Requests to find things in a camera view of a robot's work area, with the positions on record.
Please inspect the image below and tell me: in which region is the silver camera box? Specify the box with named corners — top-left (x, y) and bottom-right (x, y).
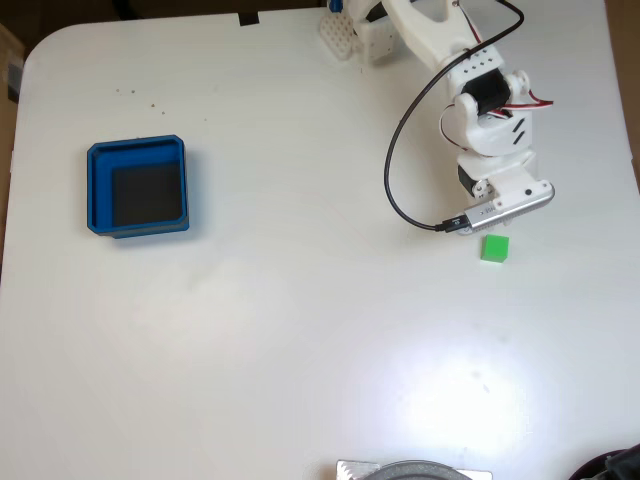
top-left (459, 180), bottom-right (556, 236)

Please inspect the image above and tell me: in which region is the white perforated plate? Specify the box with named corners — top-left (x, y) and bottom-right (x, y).
top-left (318, 12), bottom-right (361, 60)

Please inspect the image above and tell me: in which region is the green cube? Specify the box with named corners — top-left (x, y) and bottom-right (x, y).
top-left (480, 233), bottom-right (510, 263)

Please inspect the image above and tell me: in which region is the cardboard box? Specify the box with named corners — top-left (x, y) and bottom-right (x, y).
top-left (0, 22), bottom-right (26, 106)

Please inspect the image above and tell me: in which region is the silver metal plate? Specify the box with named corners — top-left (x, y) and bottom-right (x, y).
top-left (335, 459), bottom-right (494, 480)

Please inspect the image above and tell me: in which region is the grey round disc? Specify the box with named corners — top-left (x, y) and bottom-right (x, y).
top-left (367, 460), bottom-right (464, 480)

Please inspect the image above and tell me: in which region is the blue box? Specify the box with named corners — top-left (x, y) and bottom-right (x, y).
top-left (86, 133), bottom-right (191, 240)

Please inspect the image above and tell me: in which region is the dark round object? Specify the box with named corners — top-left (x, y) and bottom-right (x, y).
top-left (569, 447), bottom-right (640, 480)

